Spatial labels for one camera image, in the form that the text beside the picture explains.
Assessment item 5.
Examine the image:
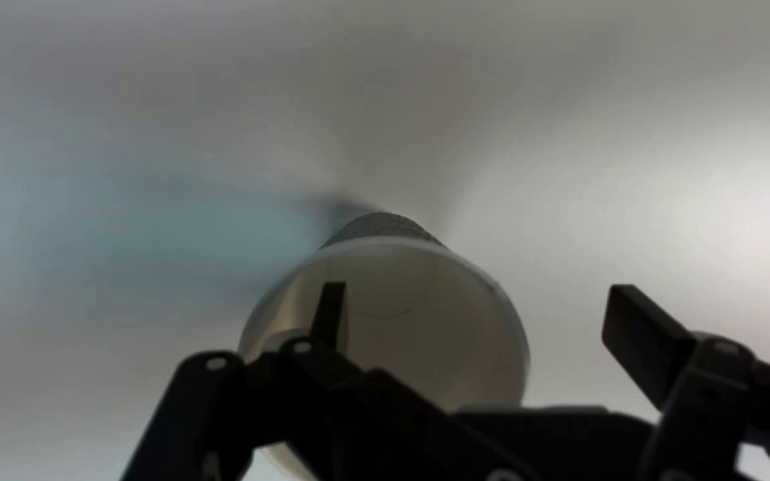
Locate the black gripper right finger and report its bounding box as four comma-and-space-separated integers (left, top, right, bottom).
598, 280, 770, 481

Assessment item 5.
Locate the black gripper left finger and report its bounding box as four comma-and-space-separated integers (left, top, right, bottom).
116, 280, 540, 481

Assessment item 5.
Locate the grey paper cup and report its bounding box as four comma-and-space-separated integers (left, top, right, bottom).
235, 208, 532, 481

